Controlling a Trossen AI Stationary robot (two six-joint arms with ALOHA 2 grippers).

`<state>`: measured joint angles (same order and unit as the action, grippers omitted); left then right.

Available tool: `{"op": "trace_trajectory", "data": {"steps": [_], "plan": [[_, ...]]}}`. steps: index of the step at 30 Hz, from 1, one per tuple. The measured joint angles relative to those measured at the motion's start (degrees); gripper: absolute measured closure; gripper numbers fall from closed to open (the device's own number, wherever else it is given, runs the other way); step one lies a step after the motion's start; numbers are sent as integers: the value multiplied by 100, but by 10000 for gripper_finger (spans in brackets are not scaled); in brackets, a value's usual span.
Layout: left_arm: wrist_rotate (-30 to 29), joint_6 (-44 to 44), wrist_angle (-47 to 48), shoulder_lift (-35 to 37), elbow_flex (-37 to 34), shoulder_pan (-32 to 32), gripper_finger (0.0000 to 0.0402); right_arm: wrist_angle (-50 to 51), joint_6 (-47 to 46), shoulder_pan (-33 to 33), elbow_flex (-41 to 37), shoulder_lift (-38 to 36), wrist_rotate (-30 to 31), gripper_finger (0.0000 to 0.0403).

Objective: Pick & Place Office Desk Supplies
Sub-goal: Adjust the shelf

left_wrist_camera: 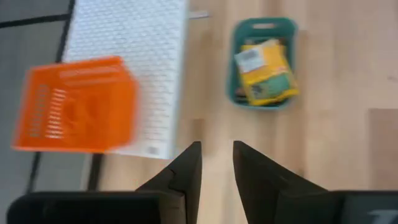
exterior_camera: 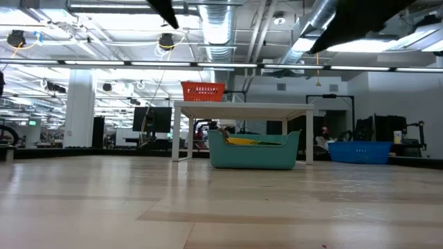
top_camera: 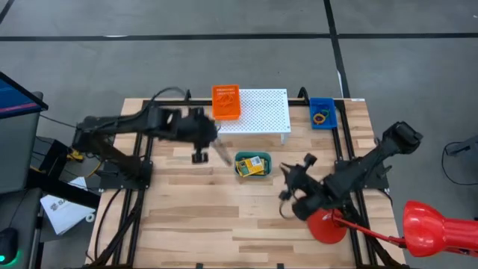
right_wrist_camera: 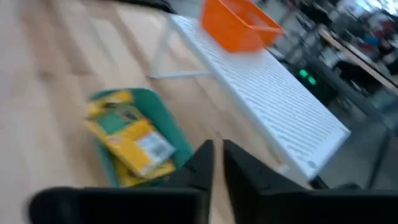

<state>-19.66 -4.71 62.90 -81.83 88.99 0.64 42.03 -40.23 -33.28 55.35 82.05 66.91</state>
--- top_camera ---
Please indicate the red desk lamp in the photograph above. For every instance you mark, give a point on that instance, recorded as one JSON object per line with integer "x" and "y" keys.
{"x": 425, "y": 228}

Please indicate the computer monitor with blue screen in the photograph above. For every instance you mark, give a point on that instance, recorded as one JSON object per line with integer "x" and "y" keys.
{"x": 18, "y": 149}

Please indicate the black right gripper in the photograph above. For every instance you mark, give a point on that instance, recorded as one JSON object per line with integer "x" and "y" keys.
{"x": 306, "y": 187}

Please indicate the small white paper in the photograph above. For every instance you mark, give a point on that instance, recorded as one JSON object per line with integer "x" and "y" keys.
{"x": 79, "y": 183}

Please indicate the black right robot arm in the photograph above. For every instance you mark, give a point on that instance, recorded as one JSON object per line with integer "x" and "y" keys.
{"x": 366, "y": 168}

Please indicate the orange plastic basket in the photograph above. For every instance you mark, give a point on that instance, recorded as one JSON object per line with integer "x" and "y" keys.
{"x": 226, "y": 113}

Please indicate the teal plastic bin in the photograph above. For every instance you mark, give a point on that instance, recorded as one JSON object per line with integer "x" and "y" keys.
{"x": 254, "y": 152}

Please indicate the black computer mouse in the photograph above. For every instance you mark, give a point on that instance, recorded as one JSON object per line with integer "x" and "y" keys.
{"x": 7, "y": 246}

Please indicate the large white printed paper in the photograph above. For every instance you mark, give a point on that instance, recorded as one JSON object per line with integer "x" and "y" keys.
{"x": 63, "y": 213}

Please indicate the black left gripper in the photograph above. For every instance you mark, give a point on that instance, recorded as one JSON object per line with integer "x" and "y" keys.
{"x": 194, "y": 129}

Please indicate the blue plastic basket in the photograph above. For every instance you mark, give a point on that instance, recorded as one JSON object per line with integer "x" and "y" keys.
{"x": 315, "y": 104}

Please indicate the black metal table frame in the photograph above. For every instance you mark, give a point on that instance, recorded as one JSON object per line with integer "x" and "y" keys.
{"x": 261, "y": 102}

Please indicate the black side desk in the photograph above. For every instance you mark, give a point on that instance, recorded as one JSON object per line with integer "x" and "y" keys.
{"x": 22, "y": 213}

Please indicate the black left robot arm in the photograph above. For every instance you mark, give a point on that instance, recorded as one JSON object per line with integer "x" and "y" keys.
{"x": 123, "y": 123}

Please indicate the orange rubber band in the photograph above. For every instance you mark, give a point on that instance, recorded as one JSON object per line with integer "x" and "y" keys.
{"x": 221, "y": 101}
{"x": 232, "y": 104}

